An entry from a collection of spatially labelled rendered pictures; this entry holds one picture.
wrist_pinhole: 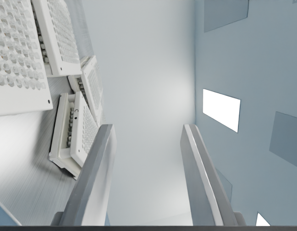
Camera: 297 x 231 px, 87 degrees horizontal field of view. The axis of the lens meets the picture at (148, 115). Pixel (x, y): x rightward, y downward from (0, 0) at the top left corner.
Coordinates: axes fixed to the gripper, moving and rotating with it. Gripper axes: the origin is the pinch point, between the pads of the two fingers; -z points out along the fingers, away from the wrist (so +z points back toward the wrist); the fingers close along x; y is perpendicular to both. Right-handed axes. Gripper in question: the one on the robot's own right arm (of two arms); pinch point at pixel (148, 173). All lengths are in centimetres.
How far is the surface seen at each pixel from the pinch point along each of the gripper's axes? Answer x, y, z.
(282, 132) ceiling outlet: -164, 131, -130
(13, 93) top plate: 18.6, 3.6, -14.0
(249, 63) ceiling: -145, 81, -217
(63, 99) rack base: 29, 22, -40
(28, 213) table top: 23.6, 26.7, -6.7
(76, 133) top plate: 21.1, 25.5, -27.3
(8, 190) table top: 24.1, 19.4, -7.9
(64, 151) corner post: 22.7, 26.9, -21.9
